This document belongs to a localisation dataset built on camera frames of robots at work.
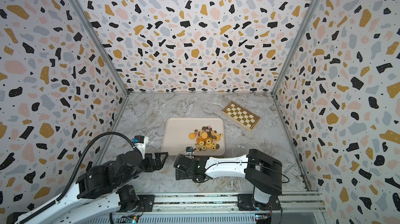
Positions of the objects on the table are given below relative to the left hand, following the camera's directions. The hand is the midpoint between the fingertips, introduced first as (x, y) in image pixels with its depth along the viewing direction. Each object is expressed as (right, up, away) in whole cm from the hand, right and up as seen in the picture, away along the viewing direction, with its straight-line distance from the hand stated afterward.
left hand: (164, 155), depth 68 cm
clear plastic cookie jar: (+39, -5, +24) cm, 46 cm away
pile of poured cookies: (+18, +2, +26) cm, 32 cm away
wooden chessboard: (+42, +15, +38) cm, 58 cm away
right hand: (+6, -13, +11) cm, 18 cm away
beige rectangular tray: (-2, +5, +30) cm, 31 cm away
